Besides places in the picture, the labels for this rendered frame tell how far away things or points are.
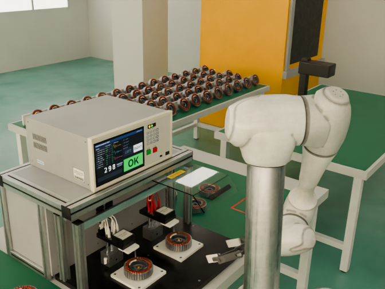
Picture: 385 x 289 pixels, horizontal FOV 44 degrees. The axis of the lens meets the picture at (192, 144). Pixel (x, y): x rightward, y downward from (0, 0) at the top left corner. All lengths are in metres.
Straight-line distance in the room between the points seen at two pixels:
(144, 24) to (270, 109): 4.53
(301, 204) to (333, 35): 5.36
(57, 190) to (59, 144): 0.17
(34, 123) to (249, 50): 3.75
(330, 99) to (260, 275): 0.50
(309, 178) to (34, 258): 1.13
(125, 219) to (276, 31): 3.47
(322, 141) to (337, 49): 5.70
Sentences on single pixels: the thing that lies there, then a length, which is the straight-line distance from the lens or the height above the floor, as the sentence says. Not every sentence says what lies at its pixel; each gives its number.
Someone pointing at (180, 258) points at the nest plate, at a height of 0.78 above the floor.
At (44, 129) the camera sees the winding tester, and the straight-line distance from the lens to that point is 1.89.
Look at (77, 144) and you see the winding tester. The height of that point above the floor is 1.28.
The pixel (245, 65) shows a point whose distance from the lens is 5.44.
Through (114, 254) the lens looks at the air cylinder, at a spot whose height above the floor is 0.81.
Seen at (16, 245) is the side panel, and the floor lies 0.81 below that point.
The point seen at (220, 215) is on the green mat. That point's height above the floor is 0.75.
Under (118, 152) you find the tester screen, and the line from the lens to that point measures 1.79.
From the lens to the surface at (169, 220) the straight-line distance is 2.02.
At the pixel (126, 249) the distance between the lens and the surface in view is 1.86.
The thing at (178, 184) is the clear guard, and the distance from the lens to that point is 1.91.
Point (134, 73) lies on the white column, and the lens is 5.84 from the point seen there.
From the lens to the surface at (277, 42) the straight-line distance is 5.21.
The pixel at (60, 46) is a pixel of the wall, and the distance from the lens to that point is 9.54.
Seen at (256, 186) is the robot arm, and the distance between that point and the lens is 1.26.
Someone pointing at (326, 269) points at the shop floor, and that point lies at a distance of 3.40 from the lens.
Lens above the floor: 1.91
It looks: 21 degrees down
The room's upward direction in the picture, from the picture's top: 1 degrees clockwise
